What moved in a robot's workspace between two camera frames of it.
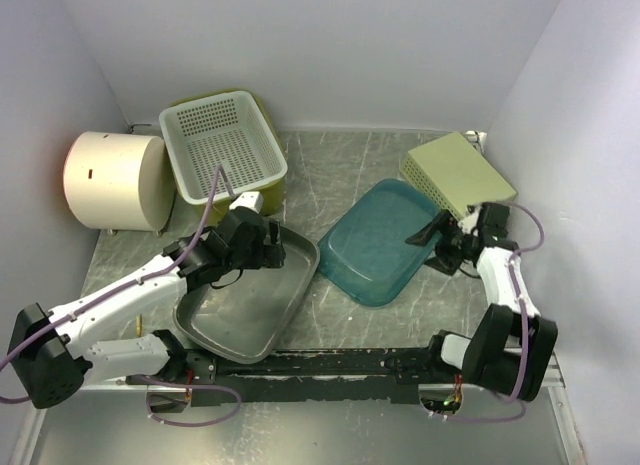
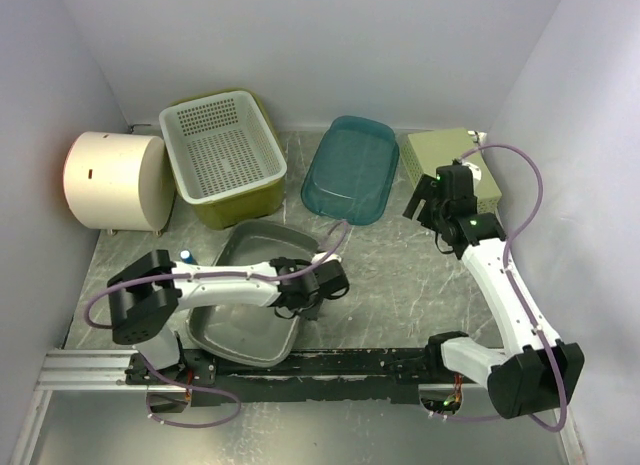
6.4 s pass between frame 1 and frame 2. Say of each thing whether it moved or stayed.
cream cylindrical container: stayed
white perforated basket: stayed
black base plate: stayed
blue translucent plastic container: moved
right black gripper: moved
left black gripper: moved
